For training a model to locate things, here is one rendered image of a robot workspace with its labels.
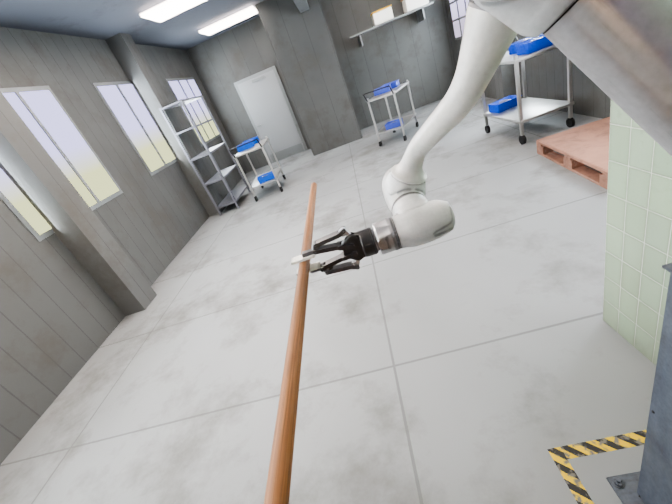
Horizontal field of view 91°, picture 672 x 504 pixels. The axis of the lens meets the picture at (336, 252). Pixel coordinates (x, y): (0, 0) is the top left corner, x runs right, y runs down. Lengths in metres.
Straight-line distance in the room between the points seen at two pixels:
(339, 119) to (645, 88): 7.93
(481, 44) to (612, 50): 0.24
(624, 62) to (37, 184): 4.30
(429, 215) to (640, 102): 0.46
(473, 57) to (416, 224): 0.37
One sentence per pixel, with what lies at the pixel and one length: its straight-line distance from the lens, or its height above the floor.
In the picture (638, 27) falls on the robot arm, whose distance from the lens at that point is 0.53.
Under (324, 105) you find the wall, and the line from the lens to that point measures 8.31.
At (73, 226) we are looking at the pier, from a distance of 4.37.
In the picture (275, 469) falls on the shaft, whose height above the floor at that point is 1.20.
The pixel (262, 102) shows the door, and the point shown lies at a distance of 9.59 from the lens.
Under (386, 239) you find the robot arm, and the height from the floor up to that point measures 1.19.
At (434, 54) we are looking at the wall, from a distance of 9.75.
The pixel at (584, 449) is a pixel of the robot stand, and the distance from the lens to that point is 1.83.
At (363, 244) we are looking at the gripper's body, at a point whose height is 1.19.
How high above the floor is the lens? 1.59
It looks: 27 degrees down
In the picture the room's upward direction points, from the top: 23 degrees counter-clockwise
